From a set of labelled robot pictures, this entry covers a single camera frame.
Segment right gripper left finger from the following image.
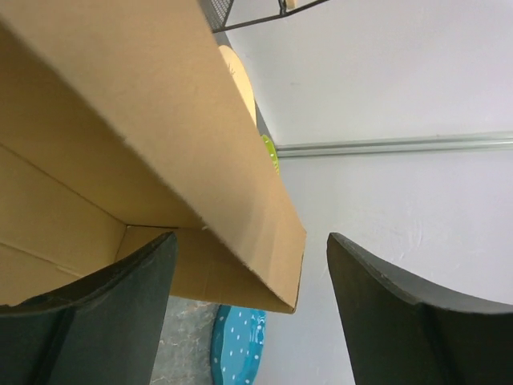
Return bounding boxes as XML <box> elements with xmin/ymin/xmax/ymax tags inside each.
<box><xmin>1</xmin><ymin>233</ymin><xmax>177</xmax><ymax>384</ymax></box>

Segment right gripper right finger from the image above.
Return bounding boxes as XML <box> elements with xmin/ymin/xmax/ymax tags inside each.
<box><xmin>326</xmin><ymin>233</ymin><xmax>512</xmax><ymax>384</ymax></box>

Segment brown cardboard box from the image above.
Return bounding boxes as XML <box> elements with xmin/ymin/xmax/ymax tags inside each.
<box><xmin>1</xmin><ymin>1</ymin><xmax>305</xmax><ymax>314</ymax></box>

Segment blue dotted plate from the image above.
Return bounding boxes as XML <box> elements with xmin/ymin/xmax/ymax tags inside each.
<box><xmin>210</xmin><ymin>305</ymin><xmax>266</xmax><ymax>385</ymax></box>

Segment green dotted plate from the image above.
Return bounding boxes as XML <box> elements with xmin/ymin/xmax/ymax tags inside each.
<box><xmin>261</xmin><ymin>135</ymin><xmax>280</xmax><ymax>174</ymax></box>

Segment beige floral plate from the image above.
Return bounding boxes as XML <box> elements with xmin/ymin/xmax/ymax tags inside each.
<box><xmin>218</xmin><ymin>45</ymin><xmax>257</xmax><ymax>124</ymax></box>

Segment black wire wooden shelf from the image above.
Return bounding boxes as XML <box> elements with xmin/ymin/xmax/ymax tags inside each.
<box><xmin>199</xmin><ymin>0</ymin><xmax>326</xmax><ymax>34</ymax></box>

